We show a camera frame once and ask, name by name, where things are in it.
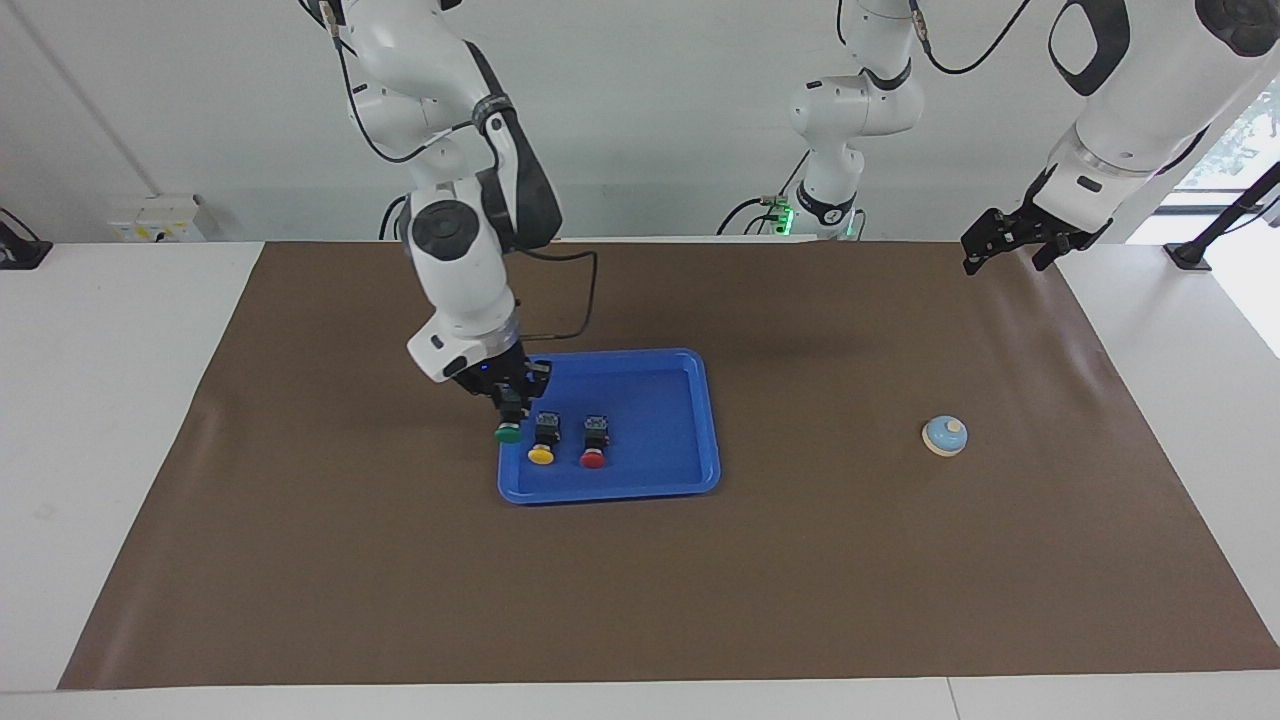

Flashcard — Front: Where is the yellow push button switch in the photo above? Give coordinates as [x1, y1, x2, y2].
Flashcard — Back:
[527, 411, 562, 467]

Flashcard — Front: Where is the light blue desk bell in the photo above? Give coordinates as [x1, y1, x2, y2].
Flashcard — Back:
[921, 415, 969, 458]

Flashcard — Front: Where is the blue plastic tray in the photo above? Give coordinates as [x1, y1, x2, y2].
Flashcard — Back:
[497, 347, 722, 505]

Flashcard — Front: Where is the bright window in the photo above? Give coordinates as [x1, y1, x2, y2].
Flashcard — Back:
[1160, 75, 1280, 216]

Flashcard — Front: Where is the brown table mat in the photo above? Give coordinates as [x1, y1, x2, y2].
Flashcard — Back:
[57, 238, 1280, 691]

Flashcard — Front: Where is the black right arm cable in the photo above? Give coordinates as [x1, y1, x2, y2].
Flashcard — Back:
[335, 0, 599, 343]

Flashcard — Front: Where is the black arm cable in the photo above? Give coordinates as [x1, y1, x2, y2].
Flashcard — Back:
[335, 0, 599, 343]
[908, 0, 1033, 77]

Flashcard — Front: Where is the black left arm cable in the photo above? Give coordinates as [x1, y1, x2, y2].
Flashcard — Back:
[908, 0, 1033, 77]

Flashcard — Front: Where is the black camera stand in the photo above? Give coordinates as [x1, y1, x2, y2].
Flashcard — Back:
[1163, 160, 1280, 271]

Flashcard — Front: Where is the white wall outlet box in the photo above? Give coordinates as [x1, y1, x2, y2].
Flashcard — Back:
[105, 195, 206, 243]

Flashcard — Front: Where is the black clamp mount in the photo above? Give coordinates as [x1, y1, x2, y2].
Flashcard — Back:
[0, 208, 53, 269]

